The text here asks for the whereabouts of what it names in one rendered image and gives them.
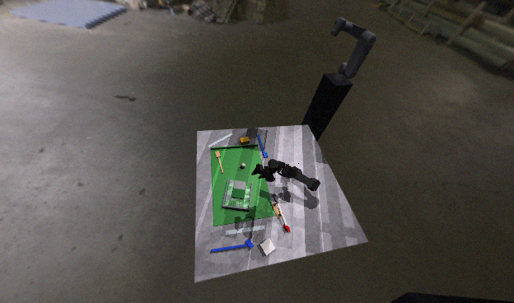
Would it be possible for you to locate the green putting mat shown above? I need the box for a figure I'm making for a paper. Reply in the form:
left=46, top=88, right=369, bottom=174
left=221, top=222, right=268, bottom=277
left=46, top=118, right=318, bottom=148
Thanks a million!
left=211, top=146, right=275, bottom=226

